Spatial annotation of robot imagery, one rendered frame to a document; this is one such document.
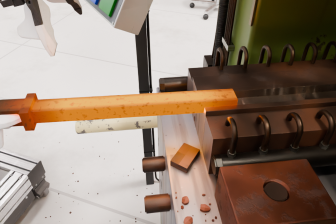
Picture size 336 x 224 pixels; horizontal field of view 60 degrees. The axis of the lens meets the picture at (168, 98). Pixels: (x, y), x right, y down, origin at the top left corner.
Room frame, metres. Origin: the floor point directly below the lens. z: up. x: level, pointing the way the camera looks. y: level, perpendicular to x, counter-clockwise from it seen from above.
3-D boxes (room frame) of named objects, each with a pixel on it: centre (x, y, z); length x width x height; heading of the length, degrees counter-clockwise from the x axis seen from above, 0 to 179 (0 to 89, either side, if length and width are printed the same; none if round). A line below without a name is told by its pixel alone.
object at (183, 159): (0.30, -0.03, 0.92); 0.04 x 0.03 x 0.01; 149
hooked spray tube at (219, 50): (0.48, -0.10, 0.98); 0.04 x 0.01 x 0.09; 7
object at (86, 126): (0.71, 0.08, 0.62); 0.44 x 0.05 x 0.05; 97
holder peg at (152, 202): (0.25, 0.02, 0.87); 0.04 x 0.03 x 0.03; 97
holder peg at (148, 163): (0.33, 0.03, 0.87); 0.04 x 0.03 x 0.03; 97
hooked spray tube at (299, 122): (0.29, -0.18, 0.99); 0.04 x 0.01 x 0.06; 7
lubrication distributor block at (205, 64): (0.77, -0.13, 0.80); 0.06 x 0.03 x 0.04; 7
